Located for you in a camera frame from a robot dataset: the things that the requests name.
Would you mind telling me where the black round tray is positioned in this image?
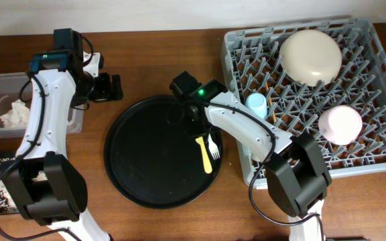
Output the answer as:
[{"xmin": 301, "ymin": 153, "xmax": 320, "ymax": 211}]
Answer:
[{"xmin": 104, "ymin": 96, "xmax": 222, "ymax": 209}]

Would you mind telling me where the grey dishwasher rack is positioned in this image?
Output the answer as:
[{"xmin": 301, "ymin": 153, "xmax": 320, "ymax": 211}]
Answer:
[{"xmin": 220, "ymin": 19, "xmax": 386, "ymax": 178}]

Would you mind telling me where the clear plastic waste bin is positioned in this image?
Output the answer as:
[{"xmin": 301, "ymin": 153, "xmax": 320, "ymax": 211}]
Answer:
[{"xmin": 0, "ymin": 72, "xmax": 84, "ymax": 139}]

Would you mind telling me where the large crumpled white tissue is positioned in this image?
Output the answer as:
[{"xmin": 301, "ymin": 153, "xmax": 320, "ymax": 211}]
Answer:
[{"xmin": 0, "ymin": 100, "xmax": 29, "ymax": 129}]

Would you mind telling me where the cream round plate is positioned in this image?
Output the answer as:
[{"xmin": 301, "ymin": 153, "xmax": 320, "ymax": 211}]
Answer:
[{"xmin": 279, "ymin": 29, "xmax": 342, "ymax": 86}]

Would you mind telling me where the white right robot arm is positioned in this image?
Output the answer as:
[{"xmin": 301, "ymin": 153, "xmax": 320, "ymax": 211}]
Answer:
[{"xmin": 170, "ymin": 71, "xmax": 332, "ymax": 240}]

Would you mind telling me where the white plastic fork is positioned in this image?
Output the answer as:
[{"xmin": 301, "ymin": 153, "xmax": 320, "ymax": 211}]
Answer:
[{"xmin": 208, "ymin": 134, "xmax": 220, "ymax": 160}]

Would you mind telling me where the light blue plastic cup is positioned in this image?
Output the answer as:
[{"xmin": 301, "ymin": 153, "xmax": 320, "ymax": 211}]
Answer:
[{"xmin": 245, "ymin": 92, "xmax": 267, "ymax": 118}]

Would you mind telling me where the wooden chopstick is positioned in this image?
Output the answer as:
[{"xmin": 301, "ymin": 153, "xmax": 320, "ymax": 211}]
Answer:
[{"xmin": 265, "ymin": 82, "xmax": 276, "ymax": 124}]

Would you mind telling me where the yellow plastic knife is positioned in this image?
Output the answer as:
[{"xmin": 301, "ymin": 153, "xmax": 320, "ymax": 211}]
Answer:
[{"xmin": 195, "ymin": 137, "xmax": 212, "ymax": 174}]

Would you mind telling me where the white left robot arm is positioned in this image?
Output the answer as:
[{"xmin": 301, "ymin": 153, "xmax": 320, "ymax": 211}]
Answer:
[{"xmin": 0, "ymin": 28, "xmax": 123, "ymax": 240}]

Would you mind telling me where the pink small bowl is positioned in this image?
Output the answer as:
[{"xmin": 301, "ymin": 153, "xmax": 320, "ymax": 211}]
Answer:
[{"xmin": 318, "ymin": 105, "xmax": 363, "ymax": 145}]

